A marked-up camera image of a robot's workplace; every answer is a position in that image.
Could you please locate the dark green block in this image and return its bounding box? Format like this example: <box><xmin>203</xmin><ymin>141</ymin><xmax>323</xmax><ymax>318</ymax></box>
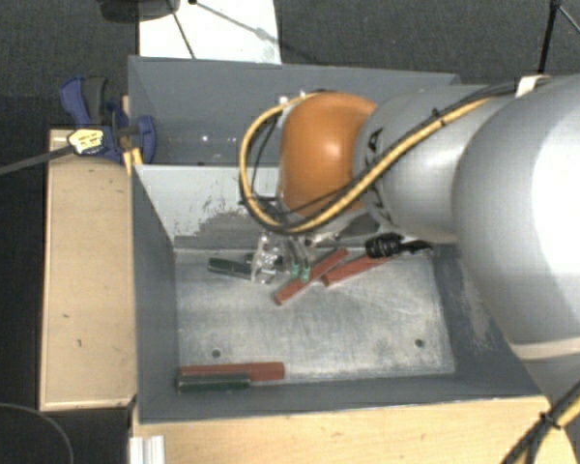
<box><xmin>207</xmin><ymin>256</ymin><xmax>252</xmax><ymax>278</ymax></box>
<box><xmin>175</xmin><ymin>373</ymin><xmax>253</xmax><ymax>395</ymax></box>

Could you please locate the red-brown flat block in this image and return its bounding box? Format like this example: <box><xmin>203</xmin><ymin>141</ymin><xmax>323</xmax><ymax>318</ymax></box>
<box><xmin>180</xmin><ymin>361</ymin><xmax>287</xmax><ymax>384</ymax></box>
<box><xmin>273</xmin><ymin>247</ymin><xmax>350</xmax><ymax>306</ymax></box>
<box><xmin>320</xmin><ymin>252</ymin><xmax>393</xmax><ymax>288</ymax></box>

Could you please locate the grey metal bin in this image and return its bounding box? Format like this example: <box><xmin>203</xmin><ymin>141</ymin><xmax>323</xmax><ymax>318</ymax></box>
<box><xmin>127</xmin><ymin>54</ymin><xmax>555</xmax><ymax>425</ymax></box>

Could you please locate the pale wood flat board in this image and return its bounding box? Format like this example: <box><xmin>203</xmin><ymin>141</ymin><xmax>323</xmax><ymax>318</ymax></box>
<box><xmin>38</xmin><ymin>128</ymin><xmax>139</xmax><ymax>413</ymax></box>

